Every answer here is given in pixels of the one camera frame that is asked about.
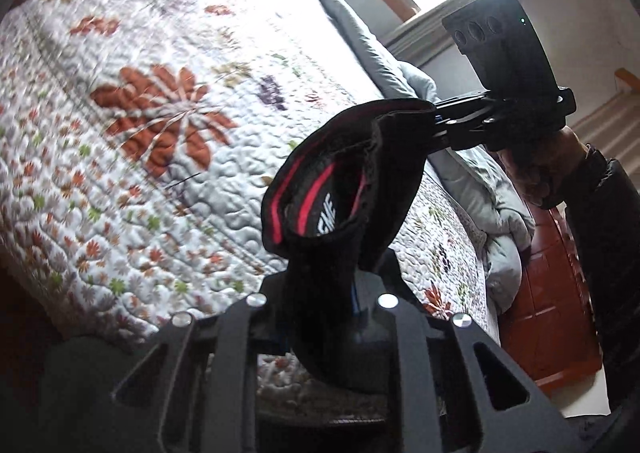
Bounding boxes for black pants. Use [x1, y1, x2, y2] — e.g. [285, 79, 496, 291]
[260, 99, 437, 394]

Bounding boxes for floral quilted bedspread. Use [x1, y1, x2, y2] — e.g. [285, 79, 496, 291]
[0, 0, 489, 415]

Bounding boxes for dark wooden headboard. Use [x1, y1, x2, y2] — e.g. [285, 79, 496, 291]
[499, 200, 603, 394]

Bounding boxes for grey-blue duvet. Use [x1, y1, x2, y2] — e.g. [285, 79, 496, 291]
[300, 0, 537, 259]

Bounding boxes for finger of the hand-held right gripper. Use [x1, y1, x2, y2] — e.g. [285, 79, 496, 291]
[433, 95, 493, 122]
[434, 119, 493, 152]

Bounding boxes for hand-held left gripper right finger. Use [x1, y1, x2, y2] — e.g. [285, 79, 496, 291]
[350, 292, 532, 453]

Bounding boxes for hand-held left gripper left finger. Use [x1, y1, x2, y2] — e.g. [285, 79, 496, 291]
[112, 293, 292, 453]

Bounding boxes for person's right forearm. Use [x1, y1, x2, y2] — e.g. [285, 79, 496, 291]
[562, 145, 640, 415]

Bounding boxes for person's right hand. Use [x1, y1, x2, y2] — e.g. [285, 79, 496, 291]
[499, 125, 592, 212]

